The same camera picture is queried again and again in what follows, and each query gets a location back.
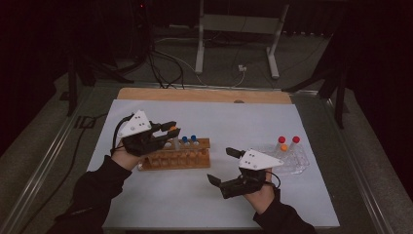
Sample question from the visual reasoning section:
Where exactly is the white cable with plug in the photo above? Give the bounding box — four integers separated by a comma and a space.
155, 36, 248, 89

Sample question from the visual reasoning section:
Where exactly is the person's left hand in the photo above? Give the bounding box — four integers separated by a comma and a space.
110, 142, 148, 172

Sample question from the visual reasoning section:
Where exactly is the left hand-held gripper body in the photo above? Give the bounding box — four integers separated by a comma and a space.
117, 109, 173, 157

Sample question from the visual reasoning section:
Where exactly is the clear plastic tube rack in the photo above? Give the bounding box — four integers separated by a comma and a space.
257, 144, 311, 176

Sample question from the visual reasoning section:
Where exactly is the grey metal stand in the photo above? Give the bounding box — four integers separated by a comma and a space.
194, 0, 291, 80

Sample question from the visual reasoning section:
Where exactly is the black tripod stand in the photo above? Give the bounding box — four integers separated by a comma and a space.
59, 48, 134, 117
282, 61, 351, 130

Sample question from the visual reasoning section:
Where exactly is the right hand-held gripper cable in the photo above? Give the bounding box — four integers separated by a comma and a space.
264, 170, 282, 190

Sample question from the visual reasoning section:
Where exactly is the aluminium floor rail frame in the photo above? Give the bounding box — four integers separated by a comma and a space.
0, 80, 395, 234

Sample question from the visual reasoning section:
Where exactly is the wooden test tube rack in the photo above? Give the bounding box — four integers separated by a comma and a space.
137, 137, 211, 172

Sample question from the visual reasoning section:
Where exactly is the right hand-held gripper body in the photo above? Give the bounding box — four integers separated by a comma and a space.
218, 148, 284, 200

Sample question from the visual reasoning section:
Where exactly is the person's right hand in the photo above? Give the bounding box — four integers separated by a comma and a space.
243, 168, 278, 215

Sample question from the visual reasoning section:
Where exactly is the blue cap test tube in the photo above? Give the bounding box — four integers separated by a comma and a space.
189, 134, 200, 160
180, 136, 191, 161

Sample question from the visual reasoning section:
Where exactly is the left hand-held gripper cable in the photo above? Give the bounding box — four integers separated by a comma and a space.
109, 112, 136, 156

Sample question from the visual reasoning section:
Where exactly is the hand-held gripper cable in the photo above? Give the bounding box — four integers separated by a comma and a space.
264, 170, 282, 190
109, 112, 136, 156

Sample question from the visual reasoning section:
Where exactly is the white table mat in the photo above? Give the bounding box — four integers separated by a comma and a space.
65, 98, 341, 230

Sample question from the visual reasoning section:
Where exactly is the black cable bundle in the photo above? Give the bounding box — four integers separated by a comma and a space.
129, 0, 186, 90

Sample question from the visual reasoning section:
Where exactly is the red cap test tube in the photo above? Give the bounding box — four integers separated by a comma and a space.
275, 136, 287, 154
288, 136, 301, 151

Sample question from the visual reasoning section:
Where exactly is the black floor cable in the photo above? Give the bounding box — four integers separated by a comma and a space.
19, 112, 110, 234

